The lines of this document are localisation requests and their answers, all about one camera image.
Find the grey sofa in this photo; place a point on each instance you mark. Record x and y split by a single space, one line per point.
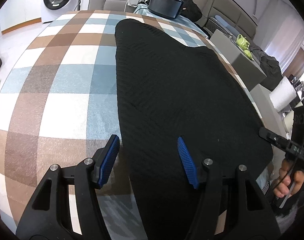
228 10

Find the checkered plaid tablecloth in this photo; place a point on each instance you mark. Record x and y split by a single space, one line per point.
59 104

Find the grey cardboard box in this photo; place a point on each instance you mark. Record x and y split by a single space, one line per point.
248 70

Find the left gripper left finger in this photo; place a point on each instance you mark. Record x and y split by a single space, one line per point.
47 214

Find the person's right hand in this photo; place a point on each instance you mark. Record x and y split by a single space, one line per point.
286 185

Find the black knit sweater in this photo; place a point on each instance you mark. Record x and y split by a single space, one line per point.
166 90

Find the black backpack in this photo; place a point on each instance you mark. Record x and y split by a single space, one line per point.
191 11

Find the white paper towel roll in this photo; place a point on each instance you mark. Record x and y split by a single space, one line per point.
283 94

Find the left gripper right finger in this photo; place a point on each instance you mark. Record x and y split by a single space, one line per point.
229 207

